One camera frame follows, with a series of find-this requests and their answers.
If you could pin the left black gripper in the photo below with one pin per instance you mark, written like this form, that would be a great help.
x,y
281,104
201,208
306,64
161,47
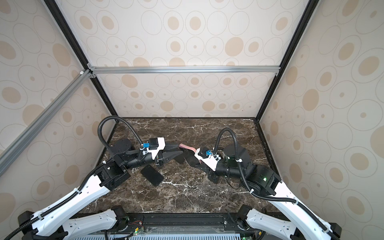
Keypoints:
x,y
164,157

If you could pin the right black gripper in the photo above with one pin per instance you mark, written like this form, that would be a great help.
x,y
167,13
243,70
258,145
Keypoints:
x,y
209,173

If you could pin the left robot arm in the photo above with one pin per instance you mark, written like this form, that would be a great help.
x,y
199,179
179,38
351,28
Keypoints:
x,y
52,222

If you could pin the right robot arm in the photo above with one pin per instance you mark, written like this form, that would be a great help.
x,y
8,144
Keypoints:
x,y
299,222

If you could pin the black phone centre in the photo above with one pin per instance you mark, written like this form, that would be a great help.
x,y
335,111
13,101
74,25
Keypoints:
x,y
180,159

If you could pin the black phone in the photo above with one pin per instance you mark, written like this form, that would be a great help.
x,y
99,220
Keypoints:
x,y
152,175
180,159

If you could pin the black phone lower left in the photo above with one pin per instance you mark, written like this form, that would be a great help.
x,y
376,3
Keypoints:
x,y
152,175

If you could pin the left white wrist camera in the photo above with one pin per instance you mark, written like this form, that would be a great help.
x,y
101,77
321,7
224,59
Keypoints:
x,y
153,147

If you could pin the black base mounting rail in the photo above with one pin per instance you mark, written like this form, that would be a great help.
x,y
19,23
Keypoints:
x,y
183,223

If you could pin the horizontal aluminium rail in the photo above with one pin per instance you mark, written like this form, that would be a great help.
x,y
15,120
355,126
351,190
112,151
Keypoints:
x,y
185,70

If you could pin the diagonal aluminium rail left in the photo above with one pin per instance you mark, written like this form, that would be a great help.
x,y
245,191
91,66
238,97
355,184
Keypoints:
x,y
25,138

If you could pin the black frame post left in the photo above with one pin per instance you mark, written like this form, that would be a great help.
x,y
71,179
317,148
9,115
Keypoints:
x,y
72,40

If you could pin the black frame post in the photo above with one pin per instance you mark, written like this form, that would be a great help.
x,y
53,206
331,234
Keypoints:
x,y
302,25
72,40

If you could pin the black frame post right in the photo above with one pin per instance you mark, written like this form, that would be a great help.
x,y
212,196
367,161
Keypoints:
x,y
302,25

